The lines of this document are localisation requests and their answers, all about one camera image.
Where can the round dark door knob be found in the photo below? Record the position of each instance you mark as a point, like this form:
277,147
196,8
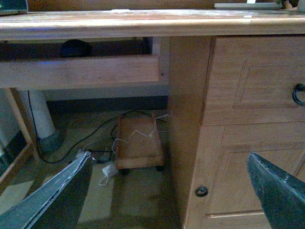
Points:
201,191

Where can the dark object top left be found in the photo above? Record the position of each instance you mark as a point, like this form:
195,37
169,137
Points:
12,7

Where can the wooden keyboard tray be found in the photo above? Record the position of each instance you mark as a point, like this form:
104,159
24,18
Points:
83,72

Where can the white pole with grey base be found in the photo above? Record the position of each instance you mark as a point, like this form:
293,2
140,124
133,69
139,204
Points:
50,138

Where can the flat grey device on desk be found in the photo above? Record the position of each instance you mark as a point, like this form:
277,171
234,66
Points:
248,6

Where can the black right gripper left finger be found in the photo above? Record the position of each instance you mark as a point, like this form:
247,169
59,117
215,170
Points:
55,205

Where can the wooden upper drawer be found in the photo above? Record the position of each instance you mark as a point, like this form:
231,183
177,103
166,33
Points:
251,80

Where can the wooden rolling computer stand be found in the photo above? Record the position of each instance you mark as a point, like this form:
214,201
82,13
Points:
138,144

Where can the wooden desk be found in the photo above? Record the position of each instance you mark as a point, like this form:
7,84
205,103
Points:
191,33

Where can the white power adapter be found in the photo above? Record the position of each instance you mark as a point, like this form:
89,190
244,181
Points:
109,171

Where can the grey Logitech wireless mouse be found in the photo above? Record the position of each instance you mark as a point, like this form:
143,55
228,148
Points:
75,48

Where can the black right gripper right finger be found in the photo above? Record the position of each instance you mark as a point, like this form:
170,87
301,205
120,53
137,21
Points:
282,195

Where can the wooden cabinet door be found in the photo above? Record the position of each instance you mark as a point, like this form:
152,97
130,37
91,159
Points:
221,166

